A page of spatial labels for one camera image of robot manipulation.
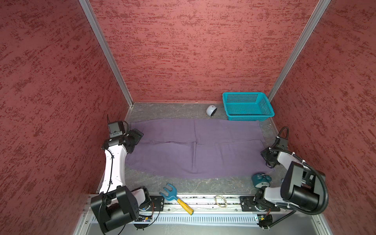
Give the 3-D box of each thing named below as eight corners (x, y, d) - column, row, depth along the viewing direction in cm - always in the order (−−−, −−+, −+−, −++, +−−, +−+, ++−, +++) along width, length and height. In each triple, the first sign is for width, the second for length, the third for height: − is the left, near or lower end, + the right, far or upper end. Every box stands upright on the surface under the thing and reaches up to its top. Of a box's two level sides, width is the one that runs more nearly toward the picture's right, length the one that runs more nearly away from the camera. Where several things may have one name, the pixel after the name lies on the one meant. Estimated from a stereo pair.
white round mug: (204, 116, 115) (205, 108, 107) (209, 112, 118) (210, 103, 110) (210, 120, 113) (211, 111, 105) (214, 115, 116) (216, 107, 108)
